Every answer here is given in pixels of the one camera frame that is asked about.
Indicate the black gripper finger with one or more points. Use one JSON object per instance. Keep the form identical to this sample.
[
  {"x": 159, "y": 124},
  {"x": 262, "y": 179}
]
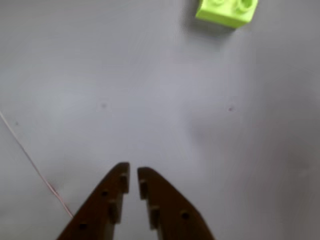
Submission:
[
  {"x": 100, "y": 212},
  {"x": 172, "y": 215}
]

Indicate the green lego block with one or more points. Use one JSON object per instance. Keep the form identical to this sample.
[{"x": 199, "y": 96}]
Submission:
[{"x": 225, "y": 16}]

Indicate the gray rubber mat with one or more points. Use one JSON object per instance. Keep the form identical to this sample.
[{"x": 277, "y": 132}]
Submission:
[
  {"x": 15, "y": 200},
  {"x": 162, "y": 100}
]

